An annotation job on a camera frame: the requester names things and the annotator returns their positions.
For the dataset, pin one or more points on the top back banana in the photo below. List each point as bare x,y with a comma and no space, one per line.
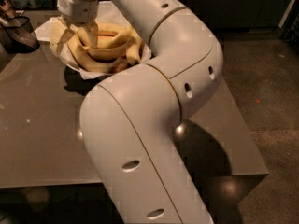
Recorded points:
108,29

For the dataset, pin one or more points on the bottom bruised banana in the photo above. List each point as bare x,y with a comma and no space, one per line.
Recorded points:
119,67

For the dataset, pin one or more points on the long banana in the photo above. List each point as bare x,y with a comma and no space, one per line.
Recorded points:
86,61

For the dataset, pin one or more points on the white paper sheet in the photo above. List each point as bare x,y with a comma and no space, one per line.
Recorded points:
43,32

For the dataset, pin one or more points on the white bowl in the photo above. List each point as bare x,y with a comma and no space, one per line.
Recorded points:
67,57

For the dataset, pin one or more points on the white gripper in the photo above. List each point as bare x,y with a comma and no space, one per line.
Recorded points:
78,9

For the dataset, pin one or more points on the dark mesh basket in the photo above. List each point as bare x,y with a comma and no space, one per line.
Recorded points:
20,35

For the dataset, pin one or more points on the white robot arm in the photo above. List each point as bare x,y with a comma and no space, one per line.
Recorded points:
128,119

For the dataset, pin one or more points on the white paper bowl liner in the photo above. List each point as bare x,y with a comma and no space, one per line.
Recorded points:
108,13

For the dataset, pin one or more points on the lower middle banana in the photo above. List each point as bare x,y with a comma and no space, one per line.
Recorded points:
106,51

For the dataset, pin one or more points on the upper middle banana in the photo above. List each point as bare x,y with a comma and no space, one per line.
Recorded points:
113,39

